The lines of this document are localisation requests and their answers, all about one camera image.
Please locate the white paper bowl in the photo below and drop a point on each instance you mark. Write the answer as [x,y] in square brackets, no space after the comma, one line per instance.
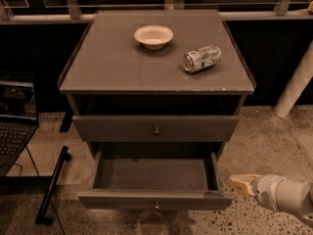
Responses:
[153,37]

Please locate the silver soda can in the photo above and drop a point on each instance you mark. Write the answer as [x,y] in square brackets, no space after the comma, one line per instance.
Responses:
[201,59]

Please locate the drawer with knob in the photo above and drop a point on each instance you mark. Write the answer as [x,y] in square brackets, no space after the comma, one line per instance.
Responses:
[155,128]
[168,184]

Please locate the white diagonal post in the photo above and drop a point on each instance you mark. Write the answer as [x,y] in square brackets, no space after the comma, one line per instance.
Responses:
[298,82]

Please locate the dark grey drawer cabinet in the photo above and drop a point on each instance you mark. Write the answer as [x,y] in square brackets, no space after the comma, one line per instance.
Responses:
[112,74]

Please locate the metal window railing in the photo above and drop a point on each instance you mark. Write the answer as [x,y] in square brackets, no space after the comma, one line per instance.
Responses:
[84,11]

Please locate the black table leg frame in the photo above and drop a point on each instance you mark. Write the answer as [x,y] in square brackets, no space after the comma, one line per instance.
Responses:
[42,218]

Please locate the black laptop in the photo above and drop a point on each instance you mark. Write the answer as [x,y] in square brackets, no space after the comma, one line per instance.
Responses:
[18,120]

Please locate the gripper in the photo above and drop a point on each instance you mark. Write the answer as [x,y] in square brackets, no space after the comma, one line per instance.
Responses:
[265,190]

